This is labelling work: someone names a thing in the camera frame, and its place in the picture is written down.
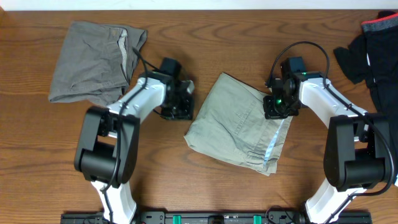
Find beige shorts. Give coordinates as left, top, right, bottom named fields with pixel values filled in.
left=184, top=73, right=292, bottom=176

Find grey shorts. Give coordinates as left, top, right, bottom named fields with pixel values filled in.
left=49, top=21, right=147, bottom=106

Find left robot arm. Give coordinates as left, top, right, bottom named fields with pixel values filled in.
left=74, top=58, right=195, bottom=223

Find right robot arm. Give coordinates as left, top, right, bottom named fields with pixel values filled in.
left=264, top=57, right=396, bottom=223

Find dark garment red trim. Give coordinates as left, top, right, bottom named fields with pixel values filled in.
left=333, top=11, right=397, bottom=168

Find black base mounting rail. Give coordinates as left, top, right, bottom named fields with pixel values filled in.
left=60, top=208, right=373, bottom=224

